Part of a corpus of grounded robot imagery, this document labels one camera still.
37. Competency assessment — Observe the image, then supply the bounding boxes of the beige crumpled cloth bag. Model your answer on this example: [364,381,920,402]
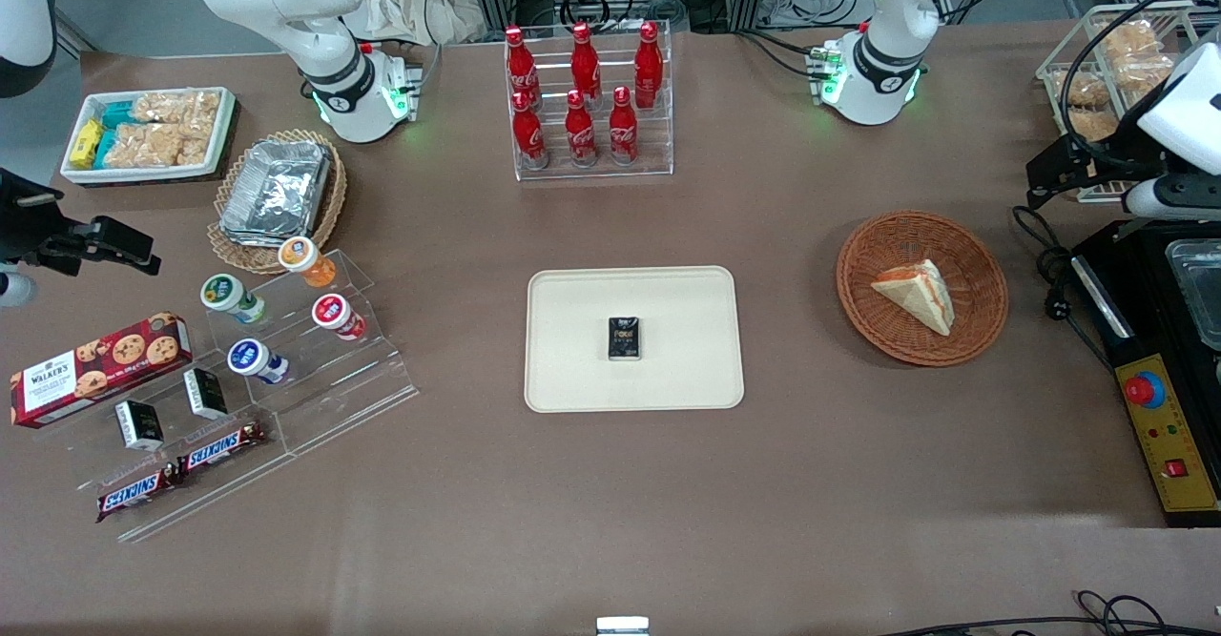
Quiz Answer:
[341,0,489,46]

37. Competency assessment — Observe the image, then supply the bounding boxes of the black power cable with plug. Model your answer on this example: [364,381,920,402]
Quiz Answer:
[1011,205,1119,372]

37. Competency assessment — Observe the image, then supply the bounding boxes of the red emergency stop button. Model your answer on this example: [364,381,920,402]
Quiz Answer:
[1124,369,1167,410]

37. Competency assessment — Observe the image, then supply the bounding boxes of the clear plastic container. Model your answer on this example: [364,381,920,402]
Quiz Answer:
[1166,238,1221,351]

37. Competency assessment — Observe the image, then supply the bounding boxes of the stack of foil trays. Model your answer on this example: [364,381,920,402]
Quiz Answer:
[219,139,333,247]

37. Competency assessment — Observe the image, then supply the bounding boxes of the yellow snack packet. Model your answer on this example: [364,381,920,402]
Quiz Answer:
[71,119,104,169]

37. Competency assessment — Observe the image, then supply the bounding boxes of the red lid yoghurt cup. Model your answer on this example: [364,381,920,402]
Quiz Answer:
[312,294,367,341]

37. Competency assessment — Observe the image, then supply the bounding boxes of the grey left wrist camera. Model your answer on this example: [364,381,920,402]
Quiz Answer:
[1122,173,1221,223]

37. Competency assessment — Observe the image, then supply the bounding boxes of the clear acrylic bottle rack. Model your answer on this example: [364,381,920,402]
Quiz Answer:
[504,20,674,182]

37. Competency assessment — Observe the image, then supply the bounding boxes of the brown wicker basket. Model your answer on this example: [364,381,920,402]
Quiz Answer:
[836,211,1010,368]

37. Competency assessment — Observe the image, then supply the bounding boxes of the black floor cables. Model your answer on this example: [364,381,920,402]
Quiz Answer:
[878,590,1221,636]

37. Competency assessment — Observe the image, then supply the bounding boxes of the black appliance yellow panel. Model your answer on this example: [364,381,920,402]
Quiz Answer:
[1070,219,1221,529]

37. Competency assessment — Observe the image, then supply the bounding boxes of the green lid yoghurt cup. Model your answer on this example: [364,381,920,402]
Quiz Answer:
[200,274,267,324]

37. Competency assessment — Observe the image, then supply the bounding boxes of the triangle sandwich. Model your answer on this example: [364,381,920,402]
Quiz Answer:
[870,258,956,338]

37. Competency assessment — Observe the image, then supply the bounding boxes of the clear acrylic snack stand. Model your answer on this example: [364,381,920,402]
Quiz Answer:
[57,369,299,544]

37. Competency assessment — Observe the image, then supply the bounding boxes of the bagged rice crackers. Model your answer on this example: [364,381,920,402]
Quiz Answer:
[134,91,222,130]
[103,123,213,169]

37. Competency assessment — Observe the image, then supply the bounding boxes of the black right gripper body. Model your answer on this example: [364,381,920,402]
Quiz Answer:
[0,169,73,271]

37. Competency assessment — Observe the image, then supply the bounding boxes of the white rectangular snack tray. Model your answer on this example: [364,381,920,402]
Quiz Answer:
[59,87,238,186]

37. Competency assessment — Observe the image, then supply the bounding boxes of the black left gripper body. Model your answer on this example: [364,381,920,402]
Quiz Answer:
[1086,91,1176,182]

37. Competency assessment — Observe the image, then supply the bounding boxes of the small black white box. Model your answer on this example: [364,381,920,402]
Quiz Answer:
[114,400,165,453]
[183,367,230,421]

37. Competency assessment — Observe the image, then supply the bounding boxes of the blue lid yoghurt cup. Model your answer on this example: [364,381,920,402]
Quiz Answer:
[227,339,290,385]

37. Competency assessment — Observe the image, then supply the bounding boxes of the bagged bread piece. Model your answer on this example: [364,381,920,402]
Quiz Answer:
[1097,21,1167,60]
[1066,107,1122,143]
[1049,69,1112,109]
[1111,54,1176,95]

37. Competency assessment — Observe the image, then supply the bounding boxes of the light wicker basket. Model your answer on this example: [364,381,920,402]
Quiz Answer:
[207,129,348,276]

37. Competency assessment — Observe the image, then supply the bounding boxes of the red Walkers cookie box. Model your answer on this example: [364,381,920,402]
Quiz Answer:
[10,312,193,429]

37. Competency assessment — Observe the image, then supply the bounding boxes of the white wire rack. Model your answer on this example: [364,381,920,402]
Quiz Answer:
[1036,0,1205,204]

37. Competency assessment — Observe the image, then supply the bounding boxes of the cream plastic tray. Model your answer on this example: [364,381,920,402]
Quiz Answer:
[524,266,745,414]

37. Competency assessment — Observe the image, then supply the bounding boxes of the orange lid yoghurt cup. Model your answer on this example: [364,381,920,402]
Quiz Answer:
[278,236,338,289]

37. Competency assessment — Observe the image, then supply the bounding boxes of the red cola bottle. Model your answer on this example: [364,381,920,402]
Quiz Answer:
[511,91,550,172]
[564,90,598,168]
[504,26,543,109]
[569,22,604,109]
[633,21,665,111]
[608,86,640,166]

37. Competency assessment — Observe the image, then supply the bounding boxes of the Snickers chocolate bar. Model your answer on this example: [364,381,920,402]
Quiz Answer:
[95,464,184,523]
[176,421,269,477]

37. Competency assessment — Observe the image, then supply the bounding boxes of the clear acrylic cup stand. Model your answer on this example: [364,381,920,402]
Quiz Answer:
[203,249,421,458]

